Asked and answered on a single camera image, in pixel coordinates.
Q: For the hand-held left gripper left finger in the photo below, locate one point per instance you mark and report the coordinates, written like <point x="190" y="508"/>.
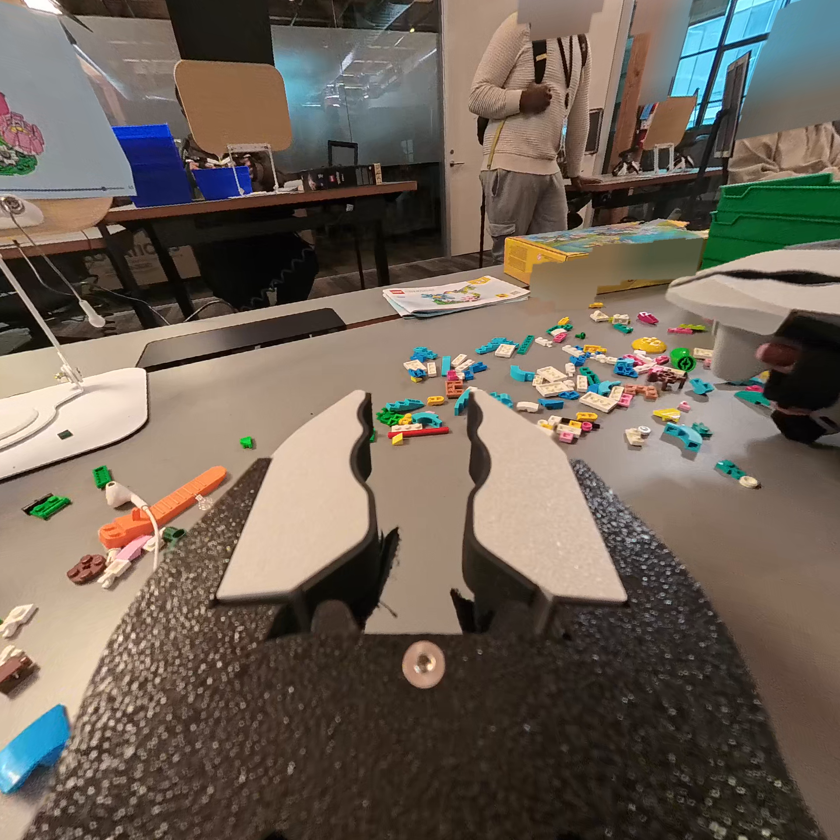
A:
<point x="302" y="512"/>

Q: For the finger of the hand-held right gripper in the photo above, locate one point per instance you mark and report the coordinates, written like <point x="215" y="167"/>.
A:
<point x="735" y="298"/>
<point x="807" y="256"/>

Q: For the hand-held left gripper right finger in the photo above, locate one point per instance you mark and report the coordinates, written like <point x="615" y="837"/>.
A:
<point x="531" y="512"/>

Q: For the pile of lego pieces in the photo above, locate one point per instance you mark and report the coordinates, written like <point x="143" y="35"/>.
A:
<point x="597" y="401"/>

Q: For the orange lego brick separator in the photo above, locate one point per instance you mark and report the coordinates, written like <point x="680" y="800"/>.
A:
<point x="180" y="497"/>

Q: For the dark green lego piece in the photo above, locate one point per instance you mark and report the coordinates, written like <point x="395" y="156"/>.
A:
<point x="172" y="535"/>

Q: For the pink and white lego piece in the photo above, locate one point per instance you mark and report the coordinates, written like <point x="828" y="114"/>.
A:
<point x="124" y="554"/>

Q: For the green lego plate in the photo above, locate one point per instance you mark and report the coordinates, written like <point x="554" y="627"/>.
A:
<point x="102" y="476"/>

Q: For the yellow lego set box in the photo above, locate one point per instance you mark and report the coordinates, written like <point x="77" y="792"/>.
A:
<point x="518" y="256"/>

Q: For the brown round lego plate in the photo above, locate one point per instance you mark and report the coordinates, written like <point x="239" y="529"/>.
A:
<point x="85" y="568"/>

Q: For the green and black lego piece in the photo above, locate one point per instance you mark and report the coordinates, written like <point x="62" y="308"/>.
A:
<point x="47" y="506"/>

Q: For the brown and white lego piece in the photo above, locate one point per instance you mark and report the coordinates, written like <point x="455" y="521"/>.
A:
<point x="13" y="670"/>

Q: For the blue curved lego piece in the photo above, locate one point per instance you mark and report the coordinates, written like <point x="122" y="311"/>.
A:
<point x="33" y="745"/>

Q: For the person's right hand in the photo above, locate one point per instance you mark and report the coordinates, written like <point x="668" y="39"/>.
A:
<point x="778" y="353"/>

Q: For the stack of green plastic bins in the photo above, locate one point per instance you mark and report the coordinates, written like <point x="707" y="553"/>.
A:
<point x="768" y="223"/>

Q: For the long wooden table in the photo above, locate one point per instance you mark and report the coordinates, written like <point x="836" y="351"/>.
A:
<point x="262" y="200"/>
<point x="656" y="178"/>

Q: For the dark monitor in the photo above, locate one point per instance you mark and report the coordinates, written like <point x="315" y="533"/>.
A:
<point x="735" y="105"/>

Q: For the black flat desk mat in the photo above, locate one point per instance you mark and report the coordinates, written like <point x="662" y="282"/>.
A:
<point x="243" y="338"/>

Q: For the stack of closed instruction booklets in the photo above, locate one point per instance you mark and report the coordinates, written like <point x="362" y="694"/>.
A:
<point x="453" y="295"/>

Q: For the white and wood book stand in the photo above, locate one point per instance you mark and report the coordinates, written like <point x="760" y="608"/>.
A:
<point x="79" y="413"/>

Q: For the small blue plastic bin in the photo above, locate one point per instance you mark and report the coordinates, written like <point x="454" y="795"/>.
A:
<point x="220" y="184"/>

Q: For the row of black boxes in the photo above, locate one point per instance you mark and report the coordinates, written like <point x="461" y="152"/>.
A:
<point x="341" y="176"/>

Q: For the white door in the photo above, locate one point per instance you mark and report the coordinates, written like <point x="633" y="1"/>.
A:
<point x="459" y="79"/>

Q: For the large blue plastic bin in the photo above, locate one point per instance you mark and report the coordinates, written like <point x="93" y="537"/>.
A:
<point x="148" y="161"/>

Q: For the open pale blue instruction booklet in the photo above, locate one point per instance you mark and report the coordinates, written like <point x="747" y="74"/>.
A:
<point x="65" y="98"/>

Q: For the wall screen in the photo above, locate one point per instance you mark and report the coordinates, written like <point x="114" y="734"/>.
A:
<point x="595" y="131"/>

